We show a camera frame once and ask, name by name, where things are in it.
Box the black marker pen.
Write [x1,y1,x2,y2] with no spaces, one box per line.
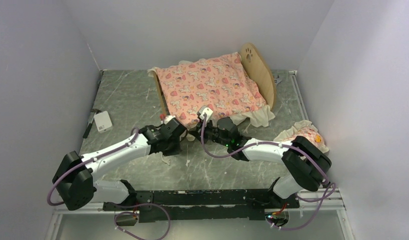
[82,108,101,139]

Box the aluminium rail at table edge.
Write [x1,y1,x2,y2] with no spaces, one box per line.
[288,70,309,120]

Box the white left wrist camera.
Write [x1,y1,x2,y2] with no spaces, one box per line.
[159,113,176,124]

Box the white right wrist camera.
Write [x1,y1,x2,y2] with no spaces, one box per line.
[197,105,214,123]

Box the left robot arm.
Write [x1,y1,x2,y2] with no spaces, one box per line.
[47,116,187,211]

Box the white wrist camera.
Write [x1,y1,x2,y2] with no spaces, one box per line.
[159,113,176,124]
[197,105,214,123]

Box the wooden pet bed frame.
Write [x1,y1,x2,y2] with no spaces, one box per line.
[152,42,278,117]

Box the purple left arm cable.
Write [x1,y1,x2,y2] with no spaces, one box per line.
[46,127,172,240]

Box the white small box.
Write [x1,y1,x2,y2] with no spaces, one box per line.
[93,111,113,134]

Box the red handled adjustable wrench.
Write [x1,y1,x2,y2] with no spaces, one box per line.
[274,74,283,86]

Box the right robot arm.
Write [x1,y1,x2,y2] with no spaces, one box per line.
[189,117,332,208]

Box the pink checkered duck pillow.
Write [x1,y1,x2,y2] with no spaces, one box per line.
[273,120,329,154]

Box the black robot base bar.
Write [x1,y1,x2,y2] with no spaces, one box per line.
[103,188,300,223]

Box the pink unicorn print mattress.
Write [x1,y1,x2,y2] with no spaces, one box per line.
[147,52,276,167]

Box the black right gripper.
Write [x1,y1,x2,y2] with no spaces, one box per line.
[189,117,231,147]

